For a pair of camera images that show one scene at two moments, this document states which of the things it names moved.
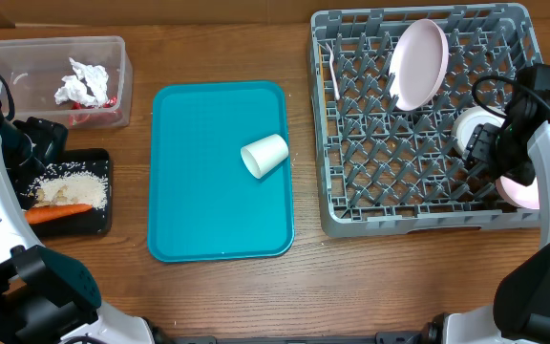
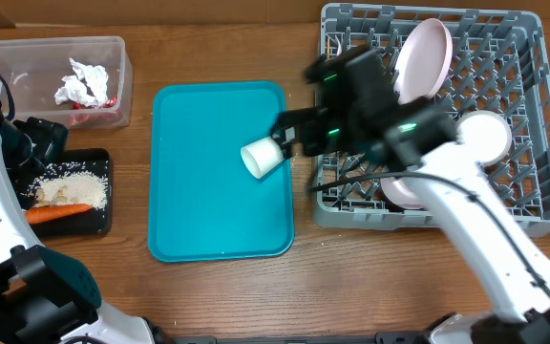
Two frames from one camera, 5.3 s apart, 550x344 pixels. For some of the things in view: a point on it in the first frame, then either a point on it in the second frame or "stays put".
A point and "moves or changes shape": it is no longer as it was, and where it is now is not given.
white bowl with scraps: (524, 196) -> (402, 193)
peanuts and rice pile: (68, 182) stays put
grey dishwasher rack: (385, 171) moves or changes shape
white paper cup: (263, 156) stays put
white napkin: (74, 91) stays put
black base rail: (401, 337) stays put
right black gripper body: (506, 148) -> (319, 129)
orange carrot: (45, 213) stays put
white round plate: (417, 64) stays put
